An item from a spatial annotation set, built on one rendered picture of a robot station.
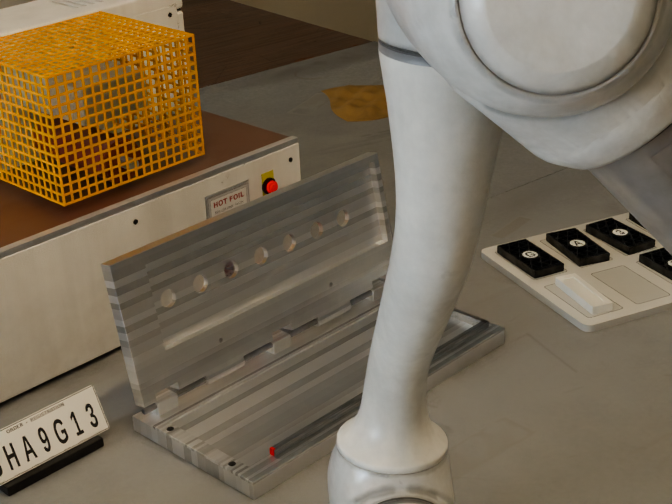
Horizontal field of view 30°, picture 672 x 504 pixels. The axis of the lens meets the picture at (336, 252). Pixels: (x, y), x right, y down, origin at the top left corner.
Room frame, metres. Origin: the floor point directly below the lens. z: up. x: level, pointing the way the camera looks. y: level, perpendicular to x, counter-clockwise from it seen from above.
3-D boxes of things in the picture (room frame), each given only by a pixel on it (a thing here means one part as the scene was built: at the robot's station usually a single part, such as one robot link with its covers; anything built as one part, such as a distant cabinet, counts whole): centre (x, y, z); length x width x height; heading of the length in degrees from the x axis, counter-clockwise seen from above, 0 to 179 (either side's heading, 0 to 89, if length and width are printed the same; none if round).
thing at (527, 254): (1.62, -0.28, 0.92); 0.10 x 0.05 x 0.01; 25
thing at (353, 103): (2.40, -0.08, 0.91); 0.22 x 0.18 x 0.02; 15
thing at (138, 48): (1.57, 0.32, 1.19); 0.23 x 0.20 x 0.17; 135
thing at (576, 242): (1.65, -0.35, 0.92); 0.10 x 0.05 x 0.01; 19
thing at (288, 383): (1.32, 0.02, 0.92); 0.44 x 0.21 x 0.04; 135
